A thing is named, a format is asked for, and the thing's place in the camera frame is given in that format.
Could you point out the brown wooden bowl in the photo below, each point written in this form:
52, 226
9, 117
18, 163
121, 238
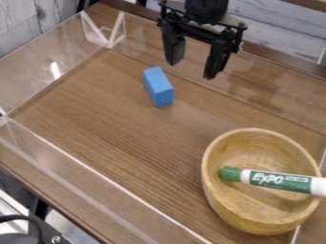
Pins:
255, 209

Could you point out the clear acrylic corner bracket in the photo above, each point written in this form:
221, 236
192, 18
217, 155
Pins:
104, 36

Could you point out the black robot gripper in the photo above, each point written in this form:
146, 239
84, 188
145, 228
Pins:
204, 20

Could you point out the green Expo marker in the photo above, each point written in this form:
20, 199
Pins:
283, 181

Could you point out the blue foam block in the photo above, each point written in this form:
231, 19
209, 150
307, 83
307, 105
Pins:
158, 87

